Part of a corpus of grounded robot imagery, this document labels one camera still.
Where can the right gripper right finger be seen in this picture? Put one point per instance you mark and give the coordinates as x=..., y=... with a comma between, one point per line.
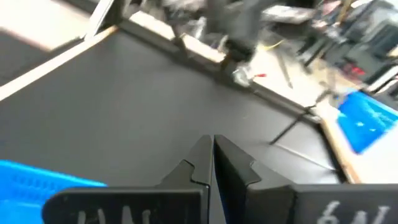
x=280, y=205

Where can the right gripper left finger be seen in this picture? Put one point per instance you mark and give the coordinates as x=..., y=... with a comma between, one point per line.
x=140, y=205

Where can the blue plastic basket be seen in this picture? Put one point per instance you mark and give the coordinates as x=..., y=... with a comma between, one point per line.
x=363, y=124
x=18, y=193

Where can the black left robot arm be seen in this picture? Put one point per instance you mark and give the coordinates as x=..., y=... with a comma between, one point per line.
x=242, y=31

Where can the wooden shelf with black legs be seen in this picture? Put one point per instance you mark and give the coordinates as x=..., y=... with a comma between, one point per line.
x=339, y=149

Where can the black table mat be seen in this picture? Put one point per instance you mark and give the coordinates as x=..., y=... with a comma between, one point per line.
x=124, y=109

